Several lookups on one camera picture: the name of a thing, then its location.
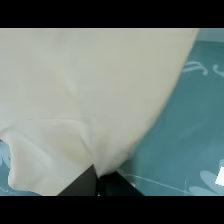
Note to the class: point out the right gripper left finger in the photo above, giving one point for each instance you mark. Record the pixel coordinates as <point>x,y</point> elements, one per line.
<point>81,184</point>

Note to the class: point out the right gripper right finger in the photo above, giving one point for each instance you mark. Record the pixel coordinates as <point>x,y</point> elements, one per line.
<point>116,185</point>

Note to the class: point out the cream T-shirt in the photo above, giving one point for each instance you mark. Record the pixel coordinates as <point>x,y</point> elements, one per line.
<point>90,100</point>

